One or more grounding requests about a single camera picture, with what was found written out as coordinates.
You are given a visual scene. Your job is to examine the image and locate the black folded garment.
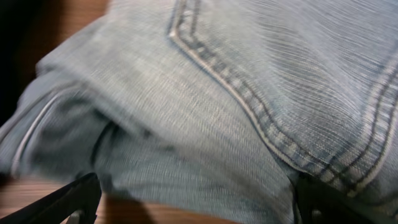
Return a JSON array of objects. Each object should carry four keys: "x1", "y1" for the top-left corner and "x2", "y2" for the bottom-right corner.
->
[{"x1": 1, "y1": 0, "x2": 43, "y2": 124}]

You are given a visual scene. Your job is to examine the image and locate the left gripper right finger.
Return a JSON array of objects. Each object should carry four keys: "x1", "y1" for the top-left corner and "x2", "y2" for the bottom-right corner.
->
[{"x1": 295, "y1": 174, "x2": 370, "y2": 224}]

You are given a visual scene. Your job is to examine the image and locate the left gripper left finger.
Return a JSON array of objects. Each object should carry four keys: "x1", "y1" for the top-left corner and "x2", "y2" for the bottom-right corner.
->
[{"x1": 1, "y1": 173, "x2": 102, "y2": 224}]

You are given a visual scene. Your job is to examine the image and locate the light blue denim shorts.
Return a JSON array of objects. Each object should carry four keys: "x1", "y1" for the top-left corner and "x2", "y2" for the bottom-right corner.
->
[{"x1": 1, "y1": 0, "x2": 397, "y2": 223}]

